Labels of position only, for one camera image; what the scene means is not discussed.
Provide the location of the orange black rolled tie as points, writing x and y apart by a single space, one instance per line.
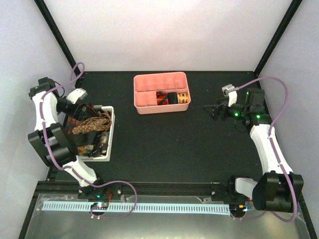
162 98

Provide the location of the brown floral tie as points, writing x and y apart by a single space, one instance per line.
92 124

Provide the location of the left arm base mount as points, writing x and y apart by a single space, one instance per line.
100 198

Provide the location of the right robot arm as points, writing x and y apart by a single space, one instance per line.
279 188

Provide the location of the black frame post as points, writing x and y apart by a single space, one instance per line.
46 14
284 23

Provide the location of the white basket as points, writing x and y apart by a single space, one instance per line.
111 134

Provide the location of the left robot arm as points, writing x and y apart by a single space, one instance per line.
50 139

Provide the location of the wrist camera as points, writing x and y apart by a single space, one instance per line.
229 91
77 94

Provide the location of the light blue slotted cable duct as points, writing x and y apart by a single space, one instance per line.
164 208

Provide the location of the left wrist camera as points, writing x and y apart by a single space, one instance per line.
77 94

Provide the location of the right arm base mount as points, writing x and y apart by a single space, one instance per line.
225 193

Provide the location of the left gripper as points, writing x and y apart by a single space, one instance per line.
79 116

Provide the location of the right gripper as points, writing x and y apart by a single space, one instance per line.
217 107

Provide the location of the left black frame post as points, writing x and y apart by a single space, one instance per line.
46 14

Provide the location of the pile of dark ties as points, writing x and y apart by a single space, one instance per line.
71 122

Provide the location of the yellow black rolled tie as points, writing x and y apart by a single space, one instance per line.
183 98

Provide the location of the right black frame post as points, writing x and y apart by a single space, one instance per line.
284 23

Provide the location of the pink divided organizer box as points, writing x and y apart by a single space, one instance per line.
146 85

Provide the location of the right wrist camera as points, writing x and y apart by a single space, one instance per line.
229 91

